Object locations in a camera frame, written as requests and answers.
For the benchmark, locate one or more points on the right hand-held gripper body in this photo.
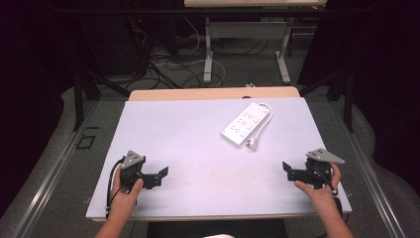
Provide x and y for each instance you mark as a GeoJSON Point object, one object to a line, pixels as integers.
{"type": "Point", "coordinates": [319, 165]}

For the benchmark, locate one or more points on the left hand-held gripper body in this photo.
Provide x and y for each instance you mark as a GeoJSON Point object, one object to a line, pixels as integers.
{"type": "Point", "coordinates": [131, 163]}

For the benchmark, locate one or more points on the person's right hand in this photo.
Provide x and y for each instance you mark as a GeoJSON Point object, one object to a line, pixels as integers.
{"type": "Point", "coordinates": [318, 196]}

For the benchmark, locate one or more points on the person's left hand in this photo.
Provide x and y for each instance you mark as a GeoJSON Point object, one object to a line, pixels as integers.
{"type": "Point", "coordinates": [125, 196]}

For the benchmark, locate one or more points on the white table cover sheet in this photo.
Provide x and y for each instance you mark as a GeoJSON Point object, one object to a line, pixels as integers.
{"type": "Point", "coordinates": [198, 158]}

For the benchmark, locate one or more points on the black square floor hatch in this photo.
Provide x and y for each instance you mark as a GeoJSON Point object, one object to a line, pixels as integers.
{"type": "Point", "coordinates": [86, 142]}

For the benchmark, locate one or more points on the white power strip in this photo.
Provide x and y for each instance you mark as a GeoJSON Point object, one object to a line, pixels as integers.
{"type": "Point", "coordinates": [246, 124]}

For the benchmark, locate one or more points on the black metal stand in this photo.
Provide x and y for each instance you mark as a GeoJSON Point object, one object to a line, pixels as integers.
{"type": "Point", "coordinates": [78, 99]}
{"type": "Point", "coordinates": [347, 99]}

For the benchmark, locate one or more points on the person's dark clothing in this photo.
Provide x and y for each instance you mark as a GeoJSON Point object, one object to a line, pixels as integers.
{"type": "Point", "coordinates": [218, 228]}

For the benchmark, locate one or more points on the dark curtain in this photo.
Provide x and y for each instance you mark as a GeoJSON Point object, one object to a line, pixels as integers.
{"type": "Point", "coordinates": [29, 82]}
{"type": "Point", "coordinates": [386, 82]}

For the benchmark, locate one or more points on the black computer tower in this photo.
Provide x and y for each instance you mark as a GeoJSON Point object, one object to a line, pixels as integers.
{"type": "Point", "coordinates": [115, 43]}

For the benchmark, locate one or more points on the aluminium floor rail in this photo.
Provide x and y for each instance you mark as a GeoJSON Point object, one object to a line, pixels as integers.
{"type": "Point", "coordinates": [369, 178]}
{"type": "Point", "coordinates": [52, 178]}

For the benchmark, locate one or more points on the white desk frame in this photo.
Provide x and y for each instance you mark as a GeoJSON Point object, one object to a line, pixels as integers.
{"type": "Point", "coordinates": [208, 56]}

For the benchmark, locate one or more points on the black horizontal frame bar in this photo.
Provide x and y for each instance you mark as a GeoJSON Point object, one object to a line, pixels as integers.
{"type": "Point", "coordinates": [198, 11]}

